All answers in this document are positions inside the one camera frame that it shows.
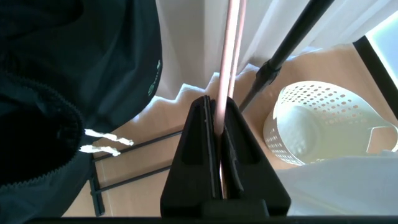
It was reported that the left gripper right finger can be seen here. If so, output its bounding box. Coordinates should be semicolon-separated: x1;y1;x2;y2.
220;96;292;218

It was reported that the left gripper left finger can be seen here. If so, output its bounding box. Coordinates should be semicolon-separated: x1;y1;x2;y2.
159;95;223;218

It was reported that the white garment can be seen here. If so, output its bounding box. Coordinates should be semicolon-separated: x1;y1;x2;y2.
275;150;398;217

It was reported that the pink clothes hanger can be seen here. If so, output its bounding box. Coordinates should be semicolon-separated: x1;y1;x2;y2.
213;0;248;200

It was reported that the black garment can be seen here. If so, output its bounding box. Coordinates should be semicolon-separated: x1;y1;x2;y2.
0;0;164;224

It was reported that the white laundry basket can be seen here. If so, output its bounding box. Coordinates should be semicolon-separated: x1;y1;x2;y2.
262;80;398;167

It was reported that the black clothes rack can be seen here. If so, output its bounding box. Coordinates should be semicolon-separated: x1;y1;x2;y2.
88;0;335;217

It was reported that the beige curtain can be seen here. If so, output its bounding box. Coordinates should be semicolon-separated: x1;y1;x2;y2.
154;0;398;101

